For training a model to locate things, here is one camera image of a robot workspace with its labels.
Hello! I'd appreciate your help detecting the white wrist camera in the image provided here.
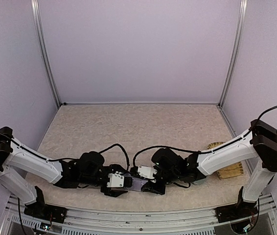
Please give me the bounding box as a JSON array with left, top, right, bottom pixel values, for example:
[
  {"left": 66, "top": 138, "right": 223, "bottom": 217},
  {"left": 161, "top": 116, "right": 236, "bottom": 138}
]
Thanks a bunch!
[
  {"left": 106, "top": 173, "right": 125, "bottom": 188},
  {"left": 138, "top": 165, "right": 157, "bottom": 183}
]

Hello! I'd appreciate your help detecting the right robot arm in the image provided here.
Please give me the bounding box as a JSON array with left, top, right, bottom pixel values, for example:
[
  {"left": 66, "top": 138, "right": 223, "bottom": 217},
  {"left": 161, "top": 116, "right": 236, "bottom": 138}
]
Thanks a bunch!
[{"left": 130, "top": 119, "right": 277, "bottom": 223}]

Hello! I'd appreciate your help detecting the left aluminium frame post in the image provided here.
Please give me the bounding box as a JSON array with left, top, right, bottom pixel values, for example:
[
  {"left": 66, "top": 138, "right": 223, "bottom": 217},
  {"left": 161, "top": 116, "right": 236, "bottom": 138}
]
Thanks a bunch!
[{"left": 31, "top": 0, "right": 62, "bottom": 109}]

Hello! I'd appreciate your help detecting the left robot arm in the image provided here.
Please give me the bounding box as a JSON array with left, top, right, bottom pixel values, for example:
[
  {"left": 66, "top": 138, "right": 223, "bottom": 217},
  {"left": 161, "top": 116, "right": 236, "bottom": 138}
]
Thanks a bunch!
[{"left": 0, "top": 127, "right": 133, "bottom": 223}]

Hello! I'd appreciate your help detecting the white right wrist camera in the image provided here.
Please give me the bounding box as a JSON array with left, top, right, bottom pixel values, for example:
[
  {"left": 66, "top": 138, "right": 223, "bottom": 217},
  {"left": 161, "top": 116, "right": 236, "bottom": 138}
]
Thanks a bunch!
[{"left": 138, "top": 165, "right": 157, "bottom": 183}]

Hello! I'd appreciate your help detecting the woven bamboo tray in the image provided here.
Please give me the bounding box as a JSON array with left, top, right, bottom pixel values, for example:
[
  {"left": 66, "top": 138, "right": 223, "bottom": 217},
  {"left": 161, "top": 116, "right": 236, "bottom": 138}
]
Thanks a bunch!
[{"left": 206, "top": 141, "right": 244, "bottom": 181}]

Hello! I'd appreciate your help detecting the right aluminium frame post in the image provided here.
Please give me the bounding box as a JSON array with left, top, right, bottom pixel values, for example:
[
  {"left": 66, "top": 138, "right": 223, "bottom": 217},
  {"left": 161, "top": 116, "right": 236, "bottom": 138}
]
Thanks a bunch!
[{"left": 218, "top": 0, "right": 248, "bottom": 109}]

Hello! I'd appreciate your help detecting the aluminium frame post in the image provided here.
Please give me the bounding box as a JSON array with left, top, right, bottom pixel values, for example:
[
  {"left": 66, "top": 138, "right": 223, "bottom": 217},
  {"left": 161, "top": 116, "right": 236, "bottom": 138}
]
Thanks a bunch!
[
  {"left": 218, "top": 0, "right": 248, "bottom": 109},
  {"left": 31, "top": 0, "right": 62, "bottom": 109}
]

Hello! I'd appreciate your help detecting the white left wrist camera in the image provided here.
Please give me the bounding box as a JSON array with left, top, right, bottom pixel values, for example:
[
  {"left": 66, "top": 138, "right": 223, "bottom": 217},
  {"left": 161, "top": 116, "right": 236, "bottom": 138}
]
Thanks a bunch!
[{"left": 106, "top": 173, "right": 125, "bottom": 188}]

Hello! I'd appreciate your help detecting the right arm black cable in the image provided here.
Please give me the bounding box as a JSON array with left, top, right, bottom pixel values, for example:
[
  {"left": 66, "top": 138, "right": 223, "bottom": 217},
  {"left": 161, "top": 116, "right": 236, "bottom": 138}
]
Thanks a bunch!
[{"left": 132, "top": 105, "right": 277, "bottom": 172}]

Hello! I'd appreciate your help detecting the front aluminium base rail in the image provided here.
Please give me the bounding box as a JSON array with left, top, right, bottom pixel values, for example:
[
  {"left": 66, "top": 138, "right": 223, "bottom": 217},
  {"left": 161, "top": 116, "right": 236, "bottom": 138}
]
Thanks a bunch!
[{"left": 0, "top": 194, "right": 277, "bottom": 235}]

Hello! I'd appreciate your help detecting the lavender folding umbrella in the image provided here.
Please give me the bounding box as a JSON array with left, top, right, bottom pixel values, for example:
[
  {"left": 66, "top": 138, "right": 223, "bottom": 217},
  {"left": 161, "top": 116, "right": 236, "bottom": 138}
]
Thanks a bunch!
[{"left": 122, "top": 174, "right": 149, "bottom": 192}]

